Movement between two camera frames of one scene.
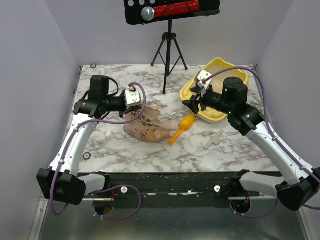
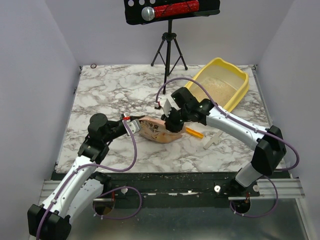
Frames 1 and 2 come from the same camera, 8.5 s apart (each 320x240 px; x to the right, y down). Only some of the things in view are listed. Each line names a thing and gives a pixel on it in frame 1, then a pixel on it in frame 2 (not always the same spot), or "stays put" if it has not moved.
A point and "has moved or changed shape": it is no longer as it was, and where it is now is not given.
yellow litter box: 220,70 stays put
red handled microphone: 149,13 stays put
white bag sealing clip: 215,139 stays put
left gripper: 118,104 to 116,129
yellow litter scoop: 187,122 to 193,132
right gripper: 198,100 to 173,125
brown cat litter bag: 148,127 has moved or changed shape
